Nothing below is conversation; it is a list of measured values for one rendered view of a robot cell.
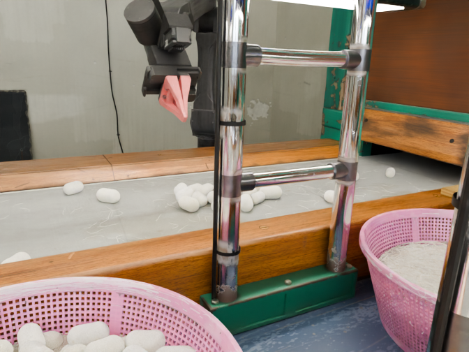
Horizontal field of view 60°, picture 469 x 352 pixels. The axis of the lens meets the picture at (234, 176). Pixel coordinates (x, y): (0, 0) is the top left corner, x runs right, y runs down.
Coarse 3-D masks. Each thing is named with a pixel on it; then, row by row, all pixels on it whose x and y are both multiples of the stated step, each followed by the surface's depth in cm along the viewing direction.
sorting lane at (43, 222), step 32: (320, 160) 93; (32, 192) 65; (96, 192) 66; (128, 192) 67; (160, 192) 67; (288, 192) 70; (320, 192) 70; (384, 192) 71; (416, 192) 72; (0, 224) 53; (32, 224) 53; (64, 224) 53; (96, 224) 54; (128, 224) 54; (160, 224) 54; (192, 224) 55; (0, 256) 44; (32, 256) 45
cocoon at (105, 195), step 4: (104, 188) 62; (100, 192) 61; (104, 192) 61; (108, 192) 60; (112, 192) 60; (116, 192) 61; (96, 196) 61; (100, 196) 61; (104, 196) 61; (108, 196) 60; (112, 196) 60; (116, 196) 60; (100, 200) 61; (104, 200) 61; (108, 200) 61; (112, 200) 60; (116, 200) 61
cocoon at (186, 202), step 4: (184, 196) 59; (188, 196) 59; (180, 200) 59; (184, 200) 59; (188, 200) 58; (192, 200) 58; (196, 200) 59; (180, 204) 59; (184, 204) 59; (188, 204) 58; (192, 204) 58; (196, 204) 58; (184, 208) 59; (188, 208) 58; (192, 208) 58; (196, 208) 58
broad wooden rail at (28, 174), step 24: (264, 144) 96; (288, 144) 97; (312, 144) 98; (336, 144) 99; (0, 168) 69; (24, 168) 69; (48, 168) 70; (72, 168) 71; (96, 168) 72; (120, 168) 74; (144, 168) 75; (168, 168) 77; (192, 168) 79; (0, 192) 64
